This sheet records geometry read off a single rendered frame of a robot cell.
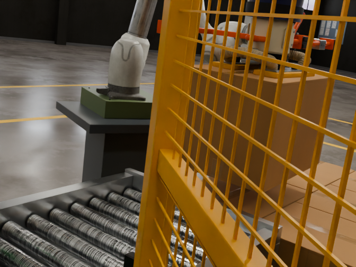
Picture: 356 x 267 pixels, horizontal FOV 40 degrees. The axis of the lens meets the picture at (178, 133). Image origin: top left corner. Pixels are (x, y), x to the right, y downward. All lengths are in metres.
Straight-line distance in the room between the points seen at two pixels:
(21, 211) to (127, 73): 0.93
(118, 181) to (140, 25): 0.91
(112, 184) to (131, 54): 0.68
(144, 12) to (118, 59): 0.32
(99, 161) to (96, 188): 0.51
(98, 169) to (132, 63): 0.53
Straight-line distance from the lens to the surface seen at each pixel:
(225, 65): 1.92
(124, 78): 2.30
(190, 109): 1.86
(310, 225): 1.91
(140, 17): 2.50
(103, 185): 1.87
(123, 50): 2.30
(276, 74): 1.81
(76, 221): 1.64
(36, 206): 1.68
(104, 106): 2.24
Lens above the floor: 1.22
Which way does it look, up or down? 13 degrees down
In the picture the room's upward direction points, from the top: 7 degrees clockwise
